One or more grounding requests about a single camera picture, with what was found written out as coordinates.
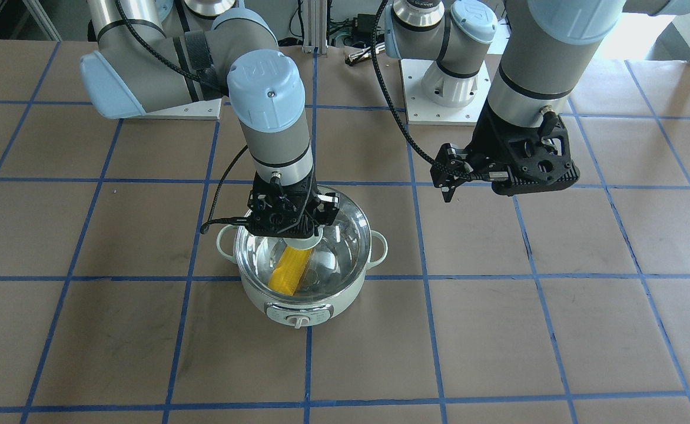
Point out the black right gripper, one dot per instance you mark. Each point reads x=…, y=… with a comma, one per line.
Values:
x=327, y=207

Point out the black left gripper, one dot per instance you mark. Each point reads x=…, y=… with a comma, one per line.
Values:
x=486, y=147

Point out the yellow corn cob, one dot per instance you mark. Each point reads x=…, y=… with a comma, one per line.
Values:
x=289, y=271

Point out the glass pot lid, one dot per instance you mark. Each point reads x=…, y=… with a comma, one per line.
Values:
x=338, y=257

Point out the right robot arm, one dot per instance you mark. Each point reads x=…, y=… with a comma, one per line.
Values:
x=139, y=69

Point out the white electric cooking pot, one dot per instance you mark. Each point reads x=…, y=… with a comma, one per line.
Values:
x=311, y=313

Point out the black power adapter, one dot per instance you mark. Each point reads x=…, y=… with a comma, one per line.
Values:
x=362, y=27

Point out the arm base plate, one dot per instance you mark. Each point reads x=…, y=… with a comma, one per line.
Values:
x=432, y=97
x=205, y=110

